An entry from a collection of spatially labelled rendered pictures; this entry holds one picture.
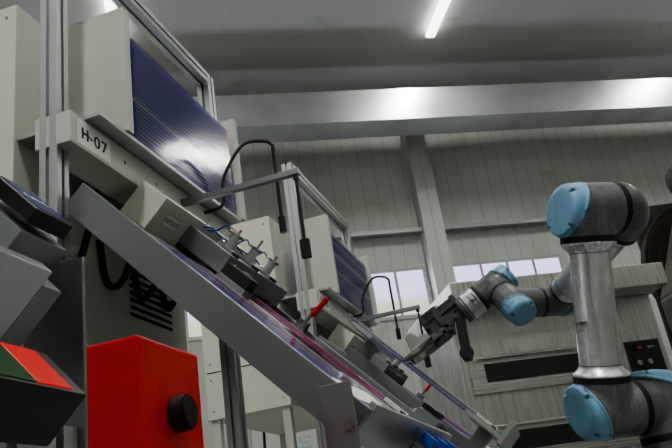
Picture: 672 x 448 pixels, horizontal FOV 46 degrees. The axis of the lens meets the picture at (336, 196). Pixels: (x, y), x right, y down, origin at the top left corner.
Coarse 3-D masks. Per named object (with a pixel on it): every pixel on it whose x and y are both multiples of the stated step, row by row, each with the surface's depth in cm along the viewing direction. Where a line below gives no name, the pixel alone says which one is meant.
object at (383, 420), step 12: (372, 408) 119; (384, 408) 123; (372, 420) 122; (384, 420) 127; (396, 420) 133; (408, 420) 139; (360, 432) 120; (372, 432) 125; (384, 432) 131; (396, 432) 137; (408, 432) 144; (420, 432) 151; (432, 432) 160; (444, 432) 170; (360, 444) 123; (372, 444) 129; (384, 444) 135; (396, 444) 141; (408, 444) 149; (420, 444) 157
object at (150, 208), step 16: (144, 192) 167; (160, 192) 169; (128, 208) 167; (144, 208) 166; (160, 208) 165; (176, 208) 169; (144, 224) 165; (160, 224) 168; (176, 224) 172; (192, 224) 177; (176, 240) 175
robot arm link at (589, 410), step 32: (576, 192) 163; (608, 192) 165; (576, 224) 162; (608, 224) 164; (576, 256) 165; (608, 256) 165; (576, 288) 165; (608, 288) 163; (576, 320) 165; (608, 320) 162; (608, 352) 161; (576, 384) 162; (608, 384) 159; (576, 416) 162; (608, 416) 157; (640, 416) 159
